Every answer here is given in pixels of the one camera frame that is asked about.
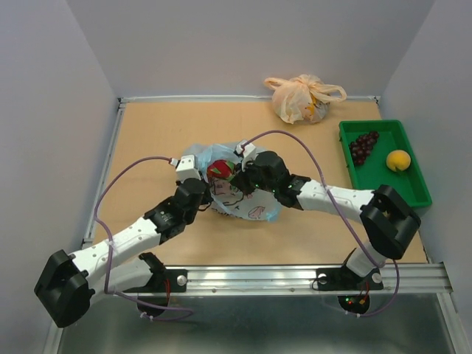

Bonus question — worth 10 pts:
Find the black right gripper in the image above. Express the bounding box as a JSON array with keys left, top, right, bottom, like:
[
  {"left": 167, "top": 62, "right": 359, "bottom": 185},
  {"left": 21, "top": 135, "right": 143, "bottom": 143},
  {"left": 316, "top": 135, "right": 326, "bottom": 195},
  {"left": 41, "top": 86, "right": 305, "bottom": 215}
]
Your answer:
[{"left": 230, "top": 156, "right": 277, "bottom": 195}]

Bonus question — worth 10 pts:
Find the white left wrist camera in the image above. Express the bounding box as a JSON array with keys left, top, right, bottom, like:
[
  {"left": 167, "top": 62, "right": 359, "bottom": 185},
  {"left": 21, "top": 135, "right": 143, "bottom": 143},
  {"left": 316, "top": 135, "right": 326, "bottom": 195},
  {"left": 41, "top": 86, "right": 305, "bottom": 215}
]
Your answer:
[{"left": 170, "top": 155, "right": 202, "bottom": 182}]

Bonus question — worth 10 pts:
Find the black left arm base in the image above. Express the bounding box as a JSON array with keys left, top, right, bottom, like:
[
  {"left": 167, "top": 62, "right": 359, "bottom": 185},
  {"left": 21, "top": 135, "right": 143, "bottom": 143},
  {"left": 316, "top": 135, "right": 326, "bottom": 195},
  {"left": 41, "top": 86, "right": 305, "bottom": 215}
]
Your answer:
[{"left": 137, "top": 268, "right": 188, "bottom": 307}]

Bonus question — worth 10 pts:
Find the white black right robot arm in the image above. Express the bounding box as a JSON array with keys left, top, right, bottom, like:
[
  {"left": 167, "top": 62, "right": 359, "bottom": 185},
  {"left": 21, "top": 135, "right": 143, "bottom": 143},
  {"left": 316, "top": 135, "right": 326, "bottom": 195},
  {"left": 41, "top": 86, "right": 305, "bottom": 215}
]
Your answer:
[{"left": 230, "top": 147, "right": 421, "bottom": 291}]

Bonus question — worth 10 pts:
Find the yellow round fruit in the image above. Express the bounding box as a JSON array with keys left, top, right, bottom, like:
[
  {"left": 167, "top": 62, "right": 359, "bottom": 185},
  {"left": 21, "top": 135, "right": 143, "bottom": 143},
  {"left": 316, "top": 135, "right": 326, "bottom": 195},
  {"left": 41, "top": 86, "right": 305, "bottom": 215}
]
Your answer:
[{"left": 386, "top": 150, "right": 412, "bottom": 172}]

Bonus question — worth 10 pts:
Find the orange knotted plastic bag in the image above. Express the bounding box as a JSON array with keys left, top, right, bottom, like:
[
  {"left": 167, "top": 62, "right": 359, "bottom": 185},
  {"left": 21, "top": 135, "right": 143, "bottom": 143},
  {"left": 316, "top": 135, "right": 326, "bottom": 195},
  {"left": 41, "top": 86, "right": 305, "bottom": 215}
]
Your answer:
[{"left": 264, "top": 74, "right": 347, "bottom": 125}]

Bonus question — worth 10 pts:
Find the green plastic tray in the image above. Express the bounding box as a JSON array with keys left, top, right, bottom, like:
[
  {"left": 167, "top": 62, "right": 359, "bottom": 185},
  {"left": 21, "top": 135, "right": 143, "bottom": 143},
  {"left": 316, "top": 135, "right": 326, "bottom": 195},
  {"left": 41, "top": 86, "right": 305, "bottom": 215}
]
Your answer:
[{"left": 339, "top": 120, "right": 432, "bottom": 209}]

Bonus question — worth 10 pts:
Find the dark red grape bunch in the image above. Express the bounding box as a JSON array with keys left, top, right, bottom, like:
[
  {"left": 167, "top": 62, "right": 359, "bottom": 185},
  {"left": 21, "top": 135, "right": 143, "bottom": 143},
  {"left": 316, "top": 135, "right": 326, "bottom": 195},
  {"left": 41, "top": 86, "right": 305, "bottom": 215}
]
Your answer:
[{"left": 348, "top": 131, "right": 380, "bottom": 166}]

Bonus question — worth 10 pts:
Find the aluminium frame rail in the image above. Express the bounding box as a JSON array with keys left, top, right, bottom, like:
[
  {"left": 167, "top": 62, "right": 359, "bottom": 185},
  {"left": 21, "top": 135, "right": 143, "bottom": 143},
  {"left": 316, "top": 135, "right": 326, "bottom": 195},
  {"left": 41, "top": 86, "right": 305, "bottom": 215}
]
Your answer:
[{"left": 42, "top": 95, "right": 472, "bottom": 354}]

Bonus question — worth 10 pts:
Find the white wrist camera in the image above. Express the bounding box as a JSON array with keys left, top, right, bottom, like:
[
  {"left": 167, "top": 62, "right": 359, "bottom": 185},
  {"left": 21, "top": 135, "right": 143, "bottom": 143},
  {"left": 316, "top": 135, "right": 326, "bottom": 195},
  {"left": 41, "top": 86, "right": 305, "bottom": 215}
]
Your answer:
[
  {"left": 170, "top": 155, "right": 202, "bottom": 182},
  {"left": 235, "top": 139, "right": 257, "bottom": 164}
]

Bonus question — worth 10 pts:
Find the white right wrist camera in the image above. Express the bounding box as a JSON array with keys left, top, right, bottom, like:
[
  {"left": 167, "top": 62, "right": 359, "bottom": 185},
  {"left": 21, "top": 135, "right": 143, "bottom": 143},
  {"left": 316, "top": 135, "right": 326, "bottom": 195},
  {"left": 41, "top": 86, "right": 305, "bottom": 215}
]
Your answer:
[{"left": 235, "top": 139, "right": 257, "bottom": 164}]

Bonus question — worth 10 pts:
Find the red green dragon fruit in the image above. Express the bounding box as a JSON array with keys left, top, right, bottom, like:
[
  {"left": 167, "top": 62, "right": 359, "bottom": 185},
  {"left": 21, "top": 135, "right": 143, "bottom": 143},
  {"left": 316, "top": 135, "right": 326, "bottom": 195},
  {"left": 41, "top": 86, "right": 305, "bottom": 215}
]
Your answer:
[{"left": 206, "top": 159, "right": 235, "bottom": 181}]

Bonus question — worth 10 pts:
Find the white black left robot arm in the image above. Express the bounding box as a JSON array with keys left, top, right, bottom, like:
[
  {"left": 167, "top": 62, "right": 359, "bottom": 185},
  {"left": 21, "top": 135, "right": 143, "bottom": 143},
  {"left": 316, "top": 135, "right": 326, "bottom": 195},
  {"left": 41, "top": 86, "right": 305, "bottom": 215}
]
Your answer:
[{"left": 34, "top": 178, "right": 209, "bottom": 328}]

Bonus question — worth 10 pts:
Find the blue printed plastic bag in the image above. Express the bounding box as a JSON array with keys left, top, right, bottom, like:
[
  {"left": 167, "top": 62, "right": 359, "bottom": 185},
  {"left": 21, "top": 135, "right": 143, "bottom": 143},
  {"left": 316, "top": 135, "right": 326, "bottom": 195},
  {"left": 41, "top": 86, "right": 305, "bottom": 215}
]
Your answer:
[{"left": 184, "top": 142, "right": 282, "bottom": 221}]

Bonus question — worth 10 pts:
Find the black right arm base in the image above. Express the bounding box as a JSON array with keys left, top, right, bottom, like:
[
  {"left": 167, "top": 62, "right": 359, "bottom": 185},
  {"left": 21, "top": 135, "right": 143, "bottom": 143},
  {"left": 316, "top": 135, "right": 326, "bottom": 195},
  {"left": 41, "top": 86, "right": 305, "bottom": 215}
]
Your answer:
[{"left": 311, "top": 265, "right": 384, "bottom": 316}]

